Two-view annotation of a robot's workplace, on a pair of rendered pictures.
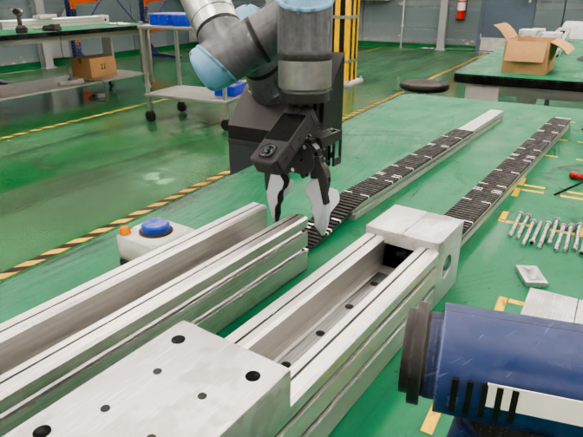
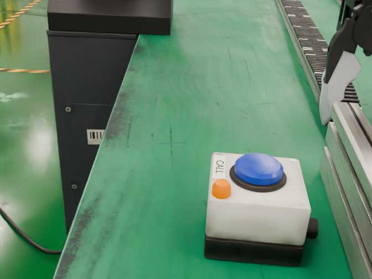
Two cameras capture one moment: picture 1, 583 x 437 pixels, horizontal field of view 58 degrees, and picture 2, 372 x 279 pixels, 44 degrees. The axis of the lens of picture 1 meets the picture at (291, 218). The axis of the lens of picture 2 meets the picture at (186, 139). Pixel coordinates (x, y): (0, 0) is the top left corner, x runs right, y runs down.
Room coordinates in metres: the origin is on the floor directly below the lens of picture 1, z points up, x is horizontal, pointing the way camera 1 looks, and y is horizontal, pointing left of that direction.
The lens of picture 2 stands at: (0.43, 0.42, 1.05)
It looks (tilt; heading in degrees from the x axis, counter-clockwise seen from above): 28 degrees down; 329
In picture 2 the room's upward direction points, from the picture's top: 3 degrees clockwise
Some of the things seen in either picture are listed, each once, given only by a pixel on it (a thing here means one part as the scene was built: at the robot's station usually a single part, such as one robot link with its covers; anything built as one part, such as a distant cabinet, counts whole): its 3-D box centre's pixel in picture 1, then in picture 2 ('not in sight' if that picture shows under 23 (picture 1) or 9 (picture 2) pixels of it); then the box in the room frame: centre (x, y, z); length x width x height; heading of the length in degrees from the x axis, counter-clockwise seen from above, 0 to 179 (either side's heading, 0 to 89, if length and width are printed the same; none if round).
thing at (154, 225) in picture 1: (155, 228); (258, 172); (0.69, 0.19, 0.84); 0.04 x 0.04 x 0.02
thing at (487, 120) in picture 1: (442, 149); (295, 20); (1.27, -0.37, 0.79); 0.96 x 0.04 x 0.03; 145
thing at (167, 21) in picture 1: (203, 66); not in sight; (5.06, 0.81, 0.50); 1.03 x 0.55 x 1.01; 65
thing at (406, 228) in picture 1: (403, 251); not in sight; (0.65, -0.15, 0.83); 0.12 x 0.09 x 0.10; 55
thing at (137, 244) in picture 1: (161, 251); (263, 205); (0.68, 0.19, 0.81); 0.10 x 0.08 x 0.06; 55
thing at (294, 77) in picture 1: (303, 75); not in sight; (0.77, -0.02, 1.05); 0.08 x 0.08 x 0.05
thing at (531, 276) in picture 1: (531, 276); not in sight; (0.66, -0.34, 0.78); 0.05 x 0.03 x 0.01; 174
